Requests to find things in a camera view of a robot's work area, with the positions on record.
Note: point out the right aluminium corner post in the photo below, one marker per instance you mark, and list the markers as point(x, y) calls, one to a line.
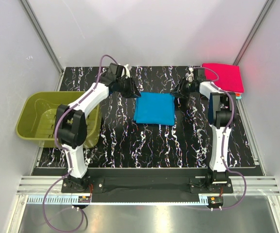
point(254, 29)

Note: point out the left aluminium corner post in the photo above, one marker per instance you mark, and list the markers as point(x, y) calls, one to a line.
point(40, 33)

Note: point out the olive green plastic basket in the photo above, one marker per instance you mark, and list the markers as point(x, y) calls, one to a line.
point(37, 119)

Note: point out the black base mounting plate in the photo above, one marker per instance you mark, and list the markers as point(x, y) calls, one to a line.
point(141, 186)

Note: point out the blue t shirt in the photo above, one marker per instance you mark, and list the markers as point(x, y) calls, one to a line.
point(155, 108)

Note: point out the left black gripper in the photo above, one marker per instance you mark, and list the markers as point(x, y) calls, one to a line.
point(133, 91)

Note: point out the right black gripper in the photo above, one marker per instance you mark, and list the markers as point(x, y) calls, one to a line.
point(179, 90)

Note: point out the aluminium rail frame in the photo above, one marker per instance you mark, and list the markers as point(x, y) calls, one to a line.
point(38, 190)

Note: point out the aluminium corner post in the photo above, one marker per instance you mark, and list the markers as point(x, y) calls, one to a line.
point(254, 29)
point(40, 33)

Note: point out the folded pink t shirt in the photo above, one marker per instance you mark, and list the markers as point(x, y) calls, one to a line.
point(227, 77)

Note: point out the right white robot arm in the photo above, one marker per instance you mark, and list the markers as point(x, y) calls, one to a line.
point(222, 108)

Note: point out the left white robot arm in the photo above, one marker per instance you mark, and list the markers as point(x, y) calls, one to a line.
point(70, 131)

